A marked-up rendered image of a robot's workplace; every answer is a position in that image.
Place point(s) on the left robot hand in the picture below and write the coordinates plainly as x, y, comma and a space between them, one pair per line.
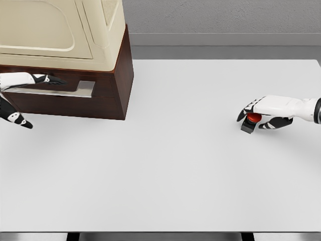
15, 79

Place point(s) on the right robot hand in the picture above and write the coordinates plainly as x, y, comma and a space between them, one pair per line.
273, 106

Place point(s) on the beige and brown cabinet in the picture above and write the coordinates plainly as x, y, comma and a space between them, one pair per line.
62, 32

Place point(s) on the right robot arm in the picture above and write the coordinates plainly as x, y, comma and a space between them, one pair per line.
312, 110

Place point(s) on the red button switch black base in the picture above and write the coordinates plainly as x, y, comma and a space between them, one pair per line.
252, 118

